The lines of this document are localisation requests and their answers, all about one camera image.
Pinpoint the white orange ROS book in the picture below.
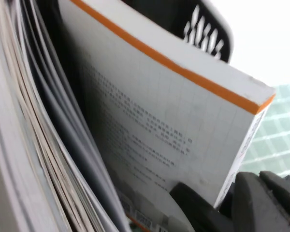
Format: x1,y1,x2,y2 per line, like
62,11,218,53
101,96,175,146
58,0,276,232

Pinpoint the green checked tablecloth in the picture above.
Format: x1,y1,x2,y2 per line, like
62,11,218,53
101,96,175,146
239,83,290,177

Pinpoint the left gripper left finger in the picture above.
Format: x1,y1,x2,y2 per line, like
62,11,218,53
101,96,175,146
169,182,232,232

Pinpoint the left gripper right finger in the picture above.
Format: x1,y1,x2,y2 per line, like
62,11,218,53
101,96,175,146
232,170,290,232

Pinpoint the black plastic book holder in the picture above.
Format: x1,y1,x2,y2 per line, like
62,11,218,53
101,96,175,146
38,0,234,170

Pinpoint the stack of magazines in rack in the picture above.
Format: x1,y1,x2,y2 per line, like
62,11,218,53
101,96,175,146
0,0,133,232

